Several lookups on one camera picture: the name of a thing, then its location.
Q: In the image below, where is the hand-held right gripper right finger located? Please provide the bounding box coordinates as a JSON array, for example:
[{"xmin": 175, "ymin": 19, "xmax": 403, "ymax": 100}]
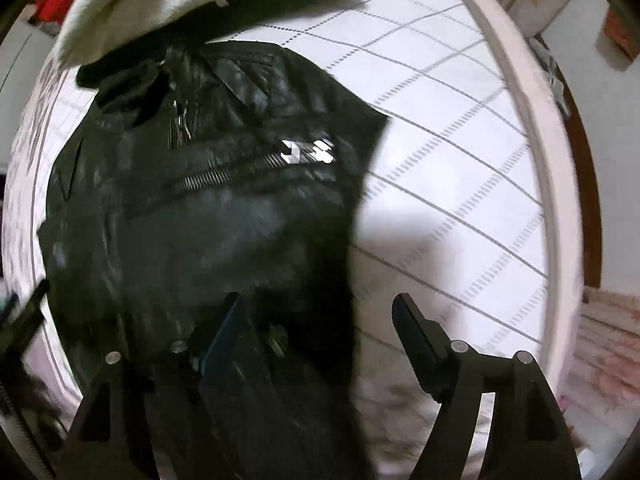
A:
[{"xmin": 391, "ymin": 294, "xmax": 584, "ymax": 480}]

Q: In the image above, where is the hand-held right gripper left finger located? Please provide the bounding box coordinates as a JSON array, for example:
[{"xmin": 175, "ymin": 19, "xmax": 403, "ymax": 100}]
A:
[{"xmin": 59, "ymin": 292, "xmax": 244, "ymax": 480}]

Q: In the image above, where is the black leather jacket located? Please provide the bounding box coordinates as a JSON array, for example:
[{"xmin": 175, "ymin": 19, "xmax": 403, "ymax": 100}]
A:
[{"xmin": 0, "ymin": 40, "xmax": 394, "ymax": 480}]

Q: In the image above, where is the white fleece garment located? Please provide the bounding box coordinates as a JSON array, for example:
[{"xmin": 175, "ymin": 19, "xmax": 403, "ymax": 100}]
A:
[{"xmin": 54, "ymin": 0, "xmax": 362, "ymax": 67}]

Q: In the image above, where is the brown wooden board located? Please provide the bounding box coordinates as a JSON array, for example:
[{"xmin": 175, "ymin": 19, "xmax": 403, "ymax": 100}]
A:
[{"xmin": 556, "ymin": 67, "xmax": 603, "ymax": 291}]

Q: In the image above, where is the floral quilt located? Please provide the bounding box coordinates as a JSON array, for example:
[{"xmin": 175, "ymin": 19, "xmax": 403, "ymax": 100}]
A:
[{"xmin": 555, "ymin": 285, "xmax": 640, "ymax": 466}]

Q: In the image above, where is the pale pink bed frame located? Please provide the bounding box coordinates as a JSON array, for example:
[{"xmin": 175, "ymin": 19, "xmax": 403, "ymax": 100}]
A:
[{"xmin": 429, "ymin": 0, "xmax": 587, "ymax": 366}]

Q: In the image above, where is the white checked bed sheet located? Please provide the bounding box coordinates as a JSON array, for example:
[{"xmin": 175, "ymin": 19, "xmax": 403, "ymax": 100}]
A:
[{"xmin": 0, "ymin": 0, "xmax": 551, "ymax": 480}]

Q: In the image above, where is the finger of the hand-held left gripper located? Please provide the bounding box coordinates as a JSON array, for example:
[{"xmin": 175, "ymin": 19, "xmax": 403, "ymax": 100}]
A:
[{"xmin": 0, "ymin": 279, "xmax": 52, "ymax": 379}]

